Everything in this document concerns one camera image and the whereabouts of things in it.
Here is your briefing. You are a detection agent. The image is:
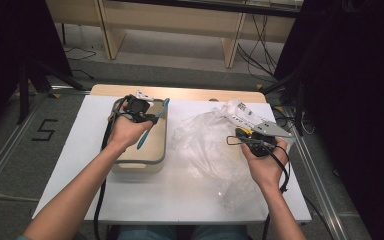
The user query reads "person's right leg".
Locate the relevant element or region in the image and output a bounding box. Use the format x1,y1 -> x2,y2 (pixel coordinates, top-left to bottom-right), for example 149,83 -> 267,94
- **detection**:
191,224 -> 248,240

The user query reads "right hand-held gripper black cable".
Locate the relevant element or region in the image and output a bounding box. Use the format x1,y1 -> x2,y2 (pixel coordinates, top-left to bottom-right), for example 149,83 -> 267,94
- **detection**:
262,144 -> 292,240

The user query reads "person's leg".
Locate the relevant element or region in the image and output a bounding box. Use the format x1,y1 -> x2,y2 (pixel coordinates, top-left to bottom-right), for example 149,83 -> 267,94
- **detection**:
116,224 -> 176,240
191,224 -> 248,240

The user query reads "black cable bundle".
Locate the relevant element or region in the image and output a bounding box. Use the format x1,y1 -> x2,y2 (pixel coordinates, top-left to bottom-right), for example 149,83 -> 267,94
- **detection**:
236,13 -> 278,80

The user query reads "clear plastic bag yellow smiley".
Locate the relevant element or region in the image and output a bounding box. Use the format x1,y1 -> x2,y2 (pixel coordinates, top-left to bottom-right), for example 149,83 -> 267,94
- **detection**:
171,98 -> 296,214

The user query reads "beige basket with grey rim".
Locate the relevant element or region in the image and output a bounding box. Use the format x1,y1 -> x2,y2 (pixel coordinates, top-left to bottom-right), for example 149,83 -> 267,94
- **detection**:
109,96 -> 169,174

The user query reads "black curtain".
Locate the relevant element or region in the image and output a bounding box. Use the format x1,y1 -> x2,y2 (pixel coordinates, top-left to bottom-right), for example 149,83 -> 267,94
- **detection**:
0,0 -> 73,134
273,0 -> 384,240

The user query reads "person's right hand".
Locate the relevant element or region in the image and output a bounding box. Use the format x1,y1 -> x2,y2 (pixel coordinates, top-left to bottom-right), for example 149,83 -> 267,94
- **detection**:
240,137 -> 289,191

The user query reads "person's left hand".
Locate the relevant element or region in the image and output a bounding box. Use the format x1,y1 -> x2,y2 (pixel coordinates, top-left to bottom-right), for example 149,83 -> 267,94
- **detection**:
108,99 -> 154,153

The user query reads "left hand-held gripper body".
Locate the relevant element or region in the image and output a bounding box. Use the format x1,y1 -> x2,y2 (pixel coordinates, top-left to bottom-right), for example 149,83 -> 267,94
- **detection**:
124,90 -> 155,123

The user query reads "metal floor rail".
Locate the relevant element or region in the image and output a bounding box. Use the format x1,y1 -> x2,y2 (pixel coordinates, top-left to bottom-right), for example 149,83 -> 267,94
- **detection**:
284,106 -> 351,240
0,93 -> 49,203

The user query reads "thin black floor cable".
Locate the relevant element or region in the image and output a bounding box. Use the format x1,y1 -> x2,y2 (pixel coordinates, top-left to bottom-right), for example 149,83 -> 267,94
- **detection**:
62,45 -> 98,81

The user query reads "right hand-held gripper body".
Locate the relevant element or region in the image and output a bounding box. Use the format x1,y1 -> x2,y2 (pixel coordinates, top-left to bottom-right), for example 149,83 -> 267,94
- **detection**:
235,121 -> 293,157

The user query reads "person's left leg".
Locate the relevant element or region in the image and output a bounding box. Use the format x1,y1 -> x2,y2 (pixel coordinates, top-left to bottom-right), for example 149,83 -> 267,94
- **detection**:
116,224 -> 176,240

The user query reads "blue toothbrush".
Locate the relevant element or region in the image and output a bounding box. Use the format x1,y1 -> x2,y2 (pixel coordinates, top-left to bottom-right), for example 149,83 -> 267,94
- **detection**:
136,98 -> 171,150

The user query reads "light wooden desk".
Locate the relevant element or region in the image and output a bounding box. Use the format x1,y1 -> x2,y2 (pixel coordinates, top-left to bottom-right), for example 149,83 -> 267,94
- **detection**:
44,0 -> 301,69

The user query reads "black tripod stand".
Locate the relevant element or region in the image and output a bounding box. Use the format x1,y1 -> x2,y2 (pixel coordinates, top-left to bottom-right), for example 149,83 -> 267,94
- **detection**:
260,71 -> 307,137
15,59 -> 85,126

